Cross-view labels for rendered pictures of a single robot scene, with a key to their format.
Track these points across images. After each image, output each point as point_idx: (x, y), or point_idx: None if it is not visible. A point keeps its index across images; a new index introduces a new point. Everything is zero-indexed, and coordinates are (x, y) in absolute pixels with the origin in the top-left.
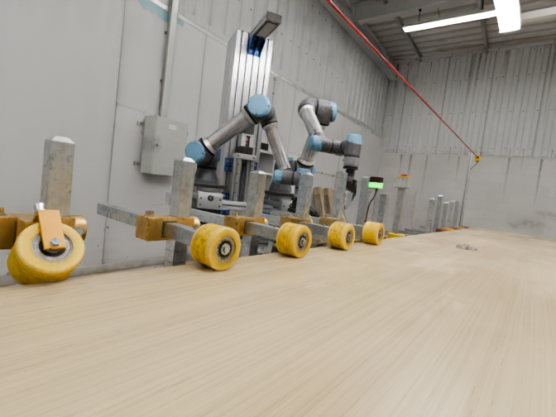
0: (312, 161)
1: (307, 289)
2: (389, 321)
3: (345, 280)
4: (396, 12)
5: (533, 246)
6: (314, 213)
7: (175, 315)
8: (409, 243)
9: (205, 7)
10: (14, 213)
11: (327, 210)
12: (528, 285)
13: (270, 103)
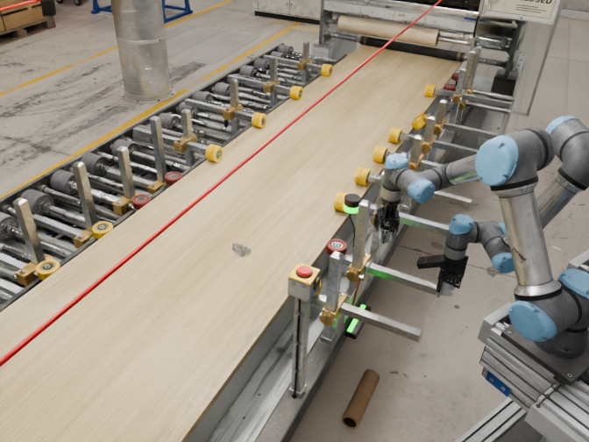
0: (517, 284)
1: (359, 138)
2: (336, 131)
3: (350, 146)
4: None
5: (4, 401)
6: (422, 257)
7: (379, 124)
8: (306, 232)
9: None
10: (444, 120)
11: None
12: (264, 169)
13: (551, 129)
